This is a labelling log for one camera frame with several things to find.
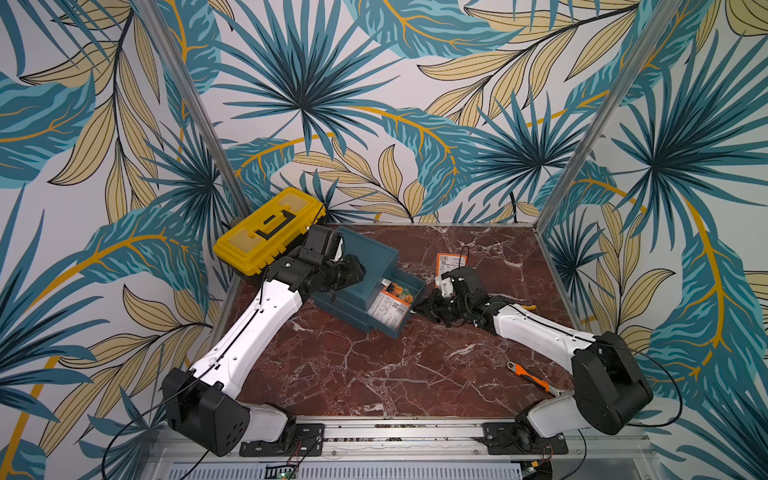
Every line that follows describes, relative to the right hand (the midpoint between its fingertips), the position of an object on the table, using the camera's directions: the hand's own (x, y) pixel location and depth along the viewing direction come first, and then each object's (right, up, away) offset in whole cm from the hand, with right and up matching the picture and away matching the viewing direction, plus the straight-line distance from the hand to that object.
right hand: (412, 307), depth 84 cm
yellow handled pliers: (+40, -2, +14) cm, 43 cm away
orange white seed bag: (+14, +12, +24) cm, 30 cm away
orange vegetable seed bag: (-6, 0, +4) cm, 7 cm away
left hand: (-14, +9, -8) cm, 18 cm away
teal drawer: (-1, +5, +8) cm, 9 cm away
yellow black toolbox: (-43, +22, +9) cm, 49 cm away
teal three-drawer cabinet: (-9, +13, -3) cm, 16 cm away
